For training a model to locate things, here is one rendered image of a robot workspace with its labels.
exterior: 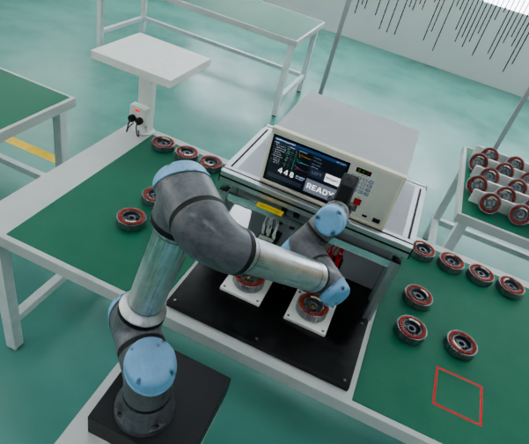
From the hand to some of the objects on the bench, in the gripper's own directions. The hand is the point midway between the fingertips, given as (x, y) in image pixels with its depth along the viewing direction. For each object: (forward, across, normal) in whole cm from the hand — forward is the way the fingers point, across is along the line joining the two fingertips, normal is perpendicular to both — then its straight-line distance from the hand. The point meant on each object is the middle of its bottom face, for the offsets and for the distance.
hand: (344, 200), depth 150 cm
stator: (+24, +57, -37) cm, 72 cm away
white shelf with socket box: (+62, -99, -19) cm, 118 cm away
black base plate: (+11, -8, -43) cm, 46 cm away
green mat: (+30, -73, -34) cm, 86 cm away
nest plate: (+9, -20, -42) cm, 48 cm away
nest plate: (+9, +4, -42) cm, 43 cm away
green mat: (+30, +56, -34) cm, 72 cm away
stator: (+8, +4, -41) cm, 42 cm away
